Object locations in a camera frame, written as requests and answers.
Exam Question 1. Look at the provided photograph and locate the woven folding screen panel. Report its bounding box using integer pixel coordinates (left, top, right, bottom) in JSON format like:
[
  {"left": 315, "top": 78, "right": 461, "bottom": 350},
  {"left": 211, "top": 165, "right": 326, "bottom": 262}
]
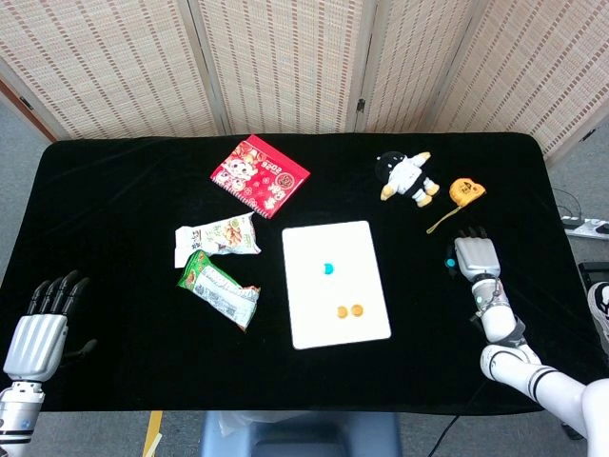
[
  {"left": 427, "top": 0, "right": 609, "bottom": 161},
  {"left": 187, "top": 0, "right": 380, "bottom": 136},
  {"left": 354, "top": 0, "right": 481, "bottom": 134},
  {"left": 0, "top": 0, "right": 227, "bottom": 142}
]

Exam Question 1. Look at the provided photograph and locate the yellow wooden strip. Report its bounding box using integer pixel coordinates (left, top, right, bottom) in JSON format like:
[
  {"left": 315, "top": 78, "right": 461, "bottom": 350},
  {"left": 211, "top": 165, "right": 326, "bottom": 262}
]
[{"left": 142, "top": 411, "right": 164, "bottom": 457}]

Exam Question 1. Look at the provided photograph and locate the green snack bag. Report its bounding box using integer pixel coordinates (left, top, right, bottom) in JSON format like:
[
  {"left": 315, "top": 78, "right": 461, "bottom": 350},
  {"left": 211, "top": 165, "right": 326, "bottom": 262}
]
[{"left": 176, "top": 250, "right": 262, "bottom": 333}]

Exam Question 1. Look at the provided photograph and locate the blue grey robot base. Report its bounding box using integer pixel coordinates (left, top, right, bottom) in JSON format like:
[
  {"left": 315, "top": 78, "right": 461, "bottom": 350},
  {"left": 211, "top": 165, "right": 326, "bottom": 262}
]
[{"left": 199, "top": 409, "right": 403, "bottom": 457}]

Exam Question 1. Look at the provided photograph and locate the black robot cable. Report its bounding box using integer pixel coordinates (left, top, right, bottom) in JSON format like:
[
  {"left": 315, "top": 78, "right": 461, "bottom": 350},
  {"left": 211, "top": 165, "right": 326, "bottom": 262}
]
[{"left": 425, "top": 412, "right": 462, "bottom": 457}]

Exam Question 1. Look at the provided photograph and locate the white power strip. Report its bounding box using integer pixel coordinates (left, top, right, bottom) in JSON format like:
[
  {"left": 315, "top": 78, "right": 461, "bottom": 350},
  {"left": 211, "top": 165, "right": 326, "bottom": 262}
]
[{"left": 560, "top": 216, "right": 609, "bottom": 241}]

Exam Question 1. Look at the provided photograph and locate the yellow tape measure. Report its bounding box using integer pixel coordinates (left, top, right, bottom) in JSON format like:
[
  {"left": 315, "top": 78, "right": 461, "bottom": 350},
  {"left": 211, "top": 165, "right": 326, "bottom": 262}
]
[{"left": 425, "top": 177, "right": 487, "bottom": 235}]

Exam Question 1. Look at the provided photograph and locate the white magnetic board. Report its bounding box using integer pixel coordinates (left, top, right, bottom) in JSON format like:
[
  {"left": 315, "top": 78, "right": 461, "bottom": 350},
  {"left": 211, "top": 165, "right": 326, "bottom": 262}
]
[{"left": 281, "top": 220, "right": 393, "bottom": 351}]

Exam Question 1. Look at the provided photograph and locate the black and white plush toy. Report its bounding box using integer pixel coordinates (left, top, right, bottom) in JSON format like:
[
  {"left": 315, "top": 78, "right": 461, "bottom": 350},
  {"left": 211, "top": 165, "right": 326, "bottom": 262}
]
[{"left": 374, "top": 150, "right": 441, "bottom": 209}]

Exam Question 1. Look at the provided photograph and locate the black velvet tablecloth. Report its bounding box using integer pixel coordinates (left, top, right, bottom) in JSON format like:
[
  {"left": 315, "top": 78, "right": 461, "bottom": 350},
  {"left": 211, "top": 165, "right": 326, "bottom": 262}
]
[{"left": 0, "top": 131, "right": 560, "bottom": 415}]

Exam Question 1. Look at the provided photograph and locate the red spiral notebook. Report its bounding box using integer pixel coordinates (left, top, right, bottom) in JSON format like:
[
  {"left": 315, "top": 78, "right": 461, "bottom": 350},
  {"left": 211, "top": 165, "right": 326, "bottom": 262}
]
[{"left": 209, "top": 133, "right": 311, "bottom": 220}]

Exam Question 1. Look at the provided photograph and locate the white snack bag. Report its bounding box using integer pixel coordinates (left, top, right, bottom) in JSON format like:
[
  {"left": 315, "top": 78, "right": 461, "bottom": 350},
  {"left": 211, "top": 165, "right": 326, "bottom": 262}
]
[{"left": 173, "top": 211, "right": 263, "bottom": 269}]

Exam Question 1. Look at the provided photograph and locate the white and black shoe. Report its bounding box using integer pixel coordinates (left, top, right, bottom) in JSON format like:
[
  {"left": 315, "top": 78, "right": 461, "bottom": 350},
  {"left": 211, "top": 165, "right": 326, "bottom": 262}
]
[{"left": 587, "top": 280, "right": 609, "bottom": 342}]

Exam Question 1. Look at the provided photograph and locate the black floor object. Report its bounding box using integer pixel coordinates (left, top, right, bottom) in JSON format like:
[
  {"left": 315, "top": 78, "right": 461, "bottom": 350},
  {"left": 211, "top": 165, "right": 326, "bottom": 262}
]
[{"left": 578, "top": 260, "right": 609, "bottom": 287}]

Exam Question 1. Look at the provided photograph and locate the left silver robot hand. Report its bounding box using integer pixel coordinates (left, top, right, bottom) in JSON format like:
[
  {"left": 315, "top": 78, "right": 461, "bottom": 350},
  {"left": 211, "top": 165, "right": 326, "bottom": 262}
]
[{"left": 2, "top": 269, "right": 99, "bottom": 382}]

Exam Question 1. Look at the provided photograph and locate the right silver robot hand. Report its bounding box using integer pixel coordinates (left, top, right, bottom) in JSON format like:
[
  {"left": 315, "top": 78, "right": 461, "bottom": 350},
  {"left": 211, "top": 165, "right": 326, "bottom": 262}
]
[{"left": 445, "top": 227, "right": 502, "bottom": 283}]

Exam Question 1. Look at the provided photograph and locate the black power cable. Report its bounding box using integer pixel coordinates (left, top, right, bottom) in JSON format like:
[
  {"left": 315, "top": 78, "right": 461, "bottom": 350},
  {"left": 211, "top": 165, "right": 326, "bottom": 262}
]
[{"left": 554, "top": 188, "right": 585, "bottom": 221}]

